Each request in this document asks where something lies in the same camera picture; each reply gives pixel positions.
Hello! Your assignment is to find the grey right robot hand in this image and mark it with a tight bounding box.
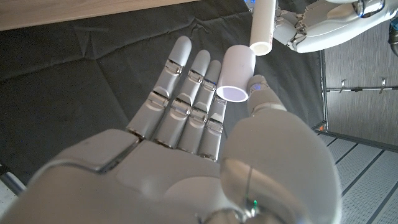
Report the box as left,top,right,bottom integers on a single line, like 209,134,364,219
0,35,343,224

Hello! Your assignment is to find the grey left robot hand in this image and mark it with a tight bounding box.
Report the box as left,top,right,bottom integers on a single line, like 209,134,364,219
270,0,398,54

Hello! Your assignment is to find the white PVC pipe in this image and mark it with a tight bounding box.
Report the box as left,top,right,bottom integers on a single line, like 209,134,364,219
248,0,277,57

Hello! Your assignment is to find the white pipe connector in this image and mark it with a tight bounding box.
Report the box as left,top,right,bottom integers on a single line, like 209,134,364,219
216,44,257,103

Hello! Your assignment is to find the black backdrop stand pole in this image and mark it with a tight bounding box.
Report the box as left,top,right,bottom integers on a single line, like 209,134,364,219
312,49,330,133
0,164,27,195

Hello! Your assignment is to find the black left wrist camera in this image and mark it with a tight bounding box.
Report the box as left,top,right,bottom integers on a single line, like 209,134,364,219
387,17,398,57

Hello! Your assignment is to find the grey wall rail with hooks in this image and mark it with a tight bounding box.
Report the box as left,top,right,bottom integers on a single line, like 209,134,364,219
326,79,398,94

